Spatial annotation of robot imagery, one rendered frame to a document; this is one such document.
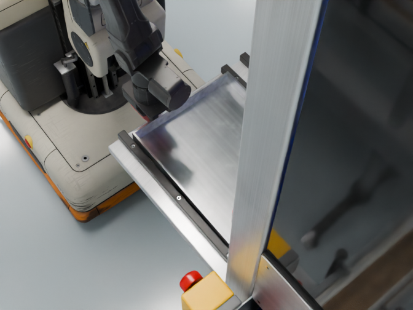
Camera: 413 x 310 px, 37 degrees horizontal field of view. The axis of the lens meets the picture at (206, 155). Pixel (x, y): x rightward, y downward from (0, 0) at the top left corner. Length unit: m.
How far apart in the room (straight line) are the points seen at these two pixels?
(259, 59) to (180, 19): 2.18
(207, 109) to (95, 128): 0.78
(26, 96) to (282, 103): 1.56
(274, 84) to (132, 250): 1.66
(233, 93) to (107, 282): 0.97
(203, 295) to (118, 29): 0.46
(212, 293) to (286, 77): 0.56
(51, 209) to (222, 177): 1.11
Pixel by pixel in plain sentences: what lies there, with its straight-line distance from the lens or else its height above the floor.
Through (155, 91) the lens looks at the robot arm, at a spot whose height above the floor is 1.08.
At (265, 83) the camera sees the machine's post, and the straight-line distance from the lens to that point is 0.58.
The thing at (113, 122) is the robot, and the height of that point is 0.28.
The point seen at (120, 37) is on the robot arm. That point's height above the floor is 1.21.
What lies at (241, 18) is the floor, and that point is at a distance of 2.75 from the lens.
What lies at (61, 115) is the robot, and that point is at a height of 0.28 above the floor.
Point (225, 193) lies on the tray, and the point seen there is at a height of 0.88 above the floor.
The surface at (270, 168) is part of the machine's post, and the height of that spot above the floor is 1.43.
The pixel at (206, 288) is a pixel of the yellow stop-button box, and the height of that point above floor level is 1.03.
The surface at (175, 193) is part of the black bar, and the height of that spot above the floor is 0.90.
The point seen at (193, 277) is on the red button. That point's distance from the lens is 1.06.
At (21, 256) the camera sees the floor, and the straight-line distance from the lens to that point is 2.24.
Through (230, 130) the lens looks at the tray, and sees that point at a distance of 1.35.
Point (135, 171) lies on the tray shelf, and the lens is 1.30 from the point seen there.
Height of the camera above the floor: 2.01
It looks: 60 degrees down
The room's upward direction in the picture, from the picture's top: 1 degrees clockwise
